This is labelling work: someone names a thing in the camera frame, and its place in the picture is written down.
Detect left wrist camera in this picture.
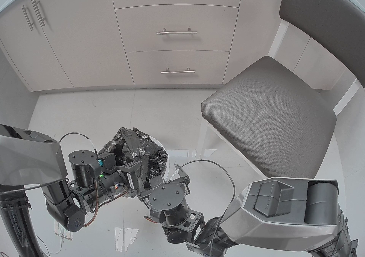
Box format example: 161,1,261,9
96,152,120,174

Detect beige cabinet with drawers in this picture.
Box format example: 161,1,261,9
0,0,365,92

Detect black plastic bag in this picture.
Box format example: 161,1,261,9
98,127,169,191

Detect white cable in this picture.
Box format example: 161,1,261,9
34,233,64,257

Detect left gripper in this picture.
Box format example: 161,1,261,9
99,162,142,200

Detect black cable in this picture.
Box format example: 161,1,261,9
59,132,97,155
171,160,236,222

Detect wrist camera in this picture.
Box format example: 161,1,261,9
96,152,120,174
168,170,191,194

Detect white trash bin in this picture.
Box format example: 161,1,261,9
123,136,172,201

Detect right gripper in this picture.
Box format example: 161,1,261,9
138,176,171,208

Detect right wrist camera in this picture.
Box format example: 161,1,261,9
168,170,191,194

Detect grey chair with white frame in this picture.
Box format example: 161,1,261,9
201,0,365,179

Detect white plug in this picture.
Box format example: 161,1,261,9
54,220,72,240

